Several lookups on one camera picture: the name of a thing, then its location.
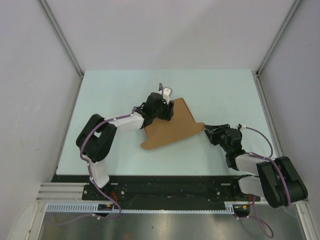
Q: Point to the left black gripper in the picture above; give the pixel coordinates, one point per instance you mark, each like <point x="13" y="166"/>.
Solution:
<point x="167" y="113"/>

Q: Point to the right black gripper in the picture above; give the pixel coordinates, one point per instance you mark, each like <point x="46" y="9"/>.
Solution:
<point x="210" y="130"/>

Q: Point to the brown cardboard box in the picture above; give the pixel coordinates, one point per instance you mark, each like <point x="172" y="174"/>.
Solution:
<point x="181" y="126"/>

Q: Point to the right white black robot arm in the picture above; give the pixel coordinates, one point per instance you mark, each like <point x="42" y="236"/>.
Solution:
<point x="272" y="178"/>

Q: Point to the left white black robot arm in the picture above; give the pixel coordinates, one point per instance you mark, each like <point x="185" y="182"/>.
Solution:
<point x="96" y="138"/>

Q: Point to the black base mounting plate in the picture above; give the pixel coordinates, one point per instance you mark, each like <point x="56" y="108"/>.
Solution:
<point x="219" y="188"/>

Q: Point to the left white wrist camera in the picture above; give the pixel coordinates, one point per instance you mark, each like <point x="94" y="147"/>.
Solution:
<point x="165" y="92"/>

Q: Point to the grey slotted cable duct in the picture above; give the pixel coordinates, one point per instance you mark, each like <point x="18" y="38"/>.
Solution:
<point x="105" y="208"/>

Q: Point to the left aluminium frame post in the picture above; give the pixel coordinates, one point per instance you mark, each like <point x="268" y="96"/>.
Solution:
<point x="49" y="15"/>

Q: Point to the aluminium frame post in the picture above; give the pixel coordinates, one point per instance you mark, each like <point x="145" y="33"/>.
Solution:
<point x="284" y="26"/>
<point x="49" y="15"/>

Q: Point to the aluminium front rail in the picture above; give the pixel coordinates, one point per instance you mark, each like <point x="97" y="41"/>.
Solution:
<point x="60" y="192"/>

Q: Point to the right aluminium frame post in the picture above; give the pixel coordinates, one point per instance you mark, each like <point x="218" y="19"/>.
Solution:
<point x="284" y="26"/>

